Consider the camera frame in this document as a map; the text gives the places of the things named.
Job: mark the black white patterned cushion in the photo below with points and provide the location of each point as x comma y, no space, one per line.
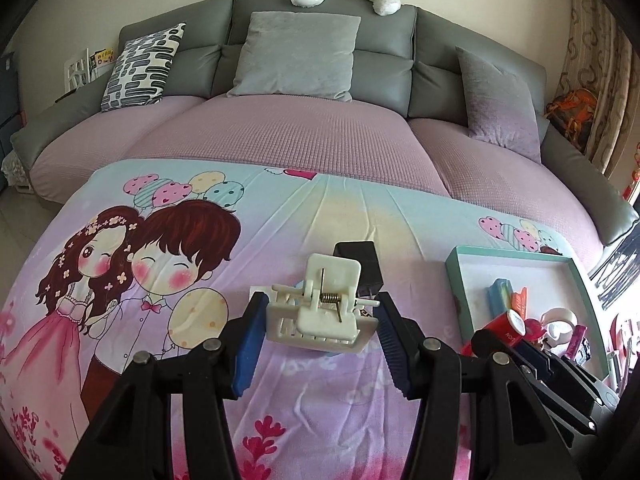
141,70

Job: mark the black power adapter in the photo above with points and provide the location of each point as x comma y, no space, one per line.
371,278

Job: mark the teal cardboard box tray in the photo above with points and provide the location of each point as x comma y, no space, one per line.
552,282

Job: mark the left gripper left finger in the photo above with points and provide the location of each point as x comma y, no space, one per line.
248,344

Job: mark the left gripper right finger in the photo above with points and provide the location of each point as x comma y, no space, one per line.
395,341

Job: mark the cartoon couple printed cloth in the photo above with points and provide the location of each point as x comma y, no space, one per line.
159,255

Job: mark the grey sofa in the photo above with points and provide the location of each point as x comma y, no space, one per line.
404,63

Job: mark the grey purple cushion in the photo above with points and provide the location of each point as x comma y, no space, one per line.
499,107

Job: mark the patterned curtain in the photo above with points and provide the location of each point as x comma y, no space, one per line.
600,57

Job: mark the white tape roll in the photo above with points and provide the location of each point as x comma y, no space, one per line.
559,324

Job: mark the grey centre cushion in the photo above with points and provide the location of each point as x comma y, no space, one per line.
297,54

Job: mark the orange bag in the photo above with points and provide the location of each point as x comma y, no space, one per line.
572,114

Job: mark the white magazine rack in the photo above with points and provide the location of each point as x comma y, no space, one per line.
85,67

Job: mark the white plastic hair clip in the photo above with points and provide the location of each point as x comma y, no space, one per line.
323,313

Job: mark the red cylinder tube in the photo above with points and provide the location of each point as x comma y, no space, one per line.
508,327

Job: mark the pink sofa seat cover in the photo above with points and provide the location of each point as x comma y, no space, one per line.
354,139

